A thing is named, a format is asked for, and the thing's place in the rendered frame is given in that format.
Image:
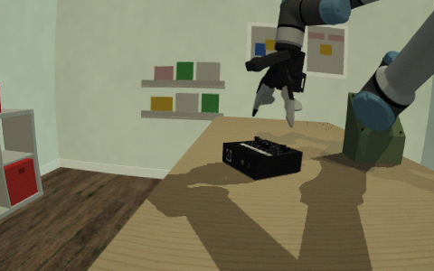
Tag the black lighting desk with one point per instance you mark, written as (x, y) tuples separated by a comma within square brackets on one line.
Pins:
[(261, 158)]

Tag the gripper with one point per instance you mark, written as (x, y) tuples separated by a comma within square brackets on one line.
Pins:
[(278, 76)]

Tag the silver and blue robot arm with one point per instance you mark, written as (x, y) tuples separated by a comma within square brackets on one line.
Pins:
[(376, 107)]

